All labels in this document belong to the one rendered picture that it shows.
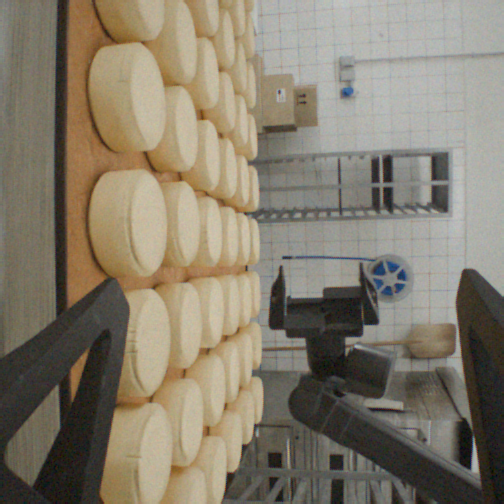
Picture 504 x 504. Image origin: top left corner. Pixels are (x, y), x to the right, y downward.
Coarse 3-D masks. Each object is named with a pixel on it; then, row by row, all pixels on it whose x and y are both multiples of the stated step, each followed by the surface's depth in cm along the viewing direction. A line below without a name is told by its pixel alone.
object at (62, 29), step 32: (64, 0) 19; (64, 32) 19; (64, 64) 19; (64, 96) 19; (64, 128) 19; (64, 160) 19; (64, 192) 19; (64, 224) 19; (64, 256) 19; (64, 288) 19; (64, 384) 19; (64, 416) 19
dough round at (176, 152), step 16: (176, 96) 27; (176, 112) 27; (192, 112) 30; (176, 128) 27; (192, 128) 30; (160, 144) 27; (176, 144) 27; (192, 144) 30; (160, 160) 28; (176, 160) 28; (192, 160) 30
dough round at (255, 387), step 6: (252, 378) 53; (258, 378) 54; (252, 384) 52; (258, 384) 53; (240, 390) 52; (246, 390) 52; (252, 390) 52; (258, 390) 53; (258, 396) 53; (258, 402) 52; (258, 408) 52; (258, 414) 52; (258, 420) 52
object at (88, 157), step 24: (72, 0) 20; (72, 24) 20; (96, 24) 22; (72, 48) 20; (96, 48) 22; (72, 72) 20; (72, 96) 20; (72, 120) 20; (72, 144) 20; (96, 144) 22; (72, 168) 20; (96, 168) 22; (120, 168) 25; (144, 168) 28; (72, 192) 20; (72, 216) 20; (72, 240) 20; (72, 264) 20; (96, 264) 22; (72, 288) 20; (144, 288) 27; (72, 384) 19
